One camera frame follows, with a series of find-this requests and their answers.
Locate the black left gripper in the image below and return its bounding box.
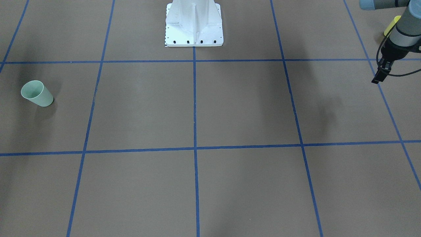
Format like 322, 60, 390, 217
371, 39, 409, 84

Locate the yellow plastic cup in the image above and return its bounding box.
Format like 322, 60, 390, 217
384, 15, 401, 37

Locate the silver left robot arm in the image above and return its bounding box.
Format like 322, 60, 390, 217
359, 0, 421, 84

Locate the light green plastic cup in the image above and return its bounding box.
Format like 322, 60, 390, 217
20, 80, 54, 107

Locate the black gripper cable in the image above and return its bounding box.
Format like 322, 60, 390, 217
376, 35, 421, 77

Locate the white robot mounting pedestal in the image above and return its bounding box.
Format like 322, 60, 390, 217
164, 0, 224, 47

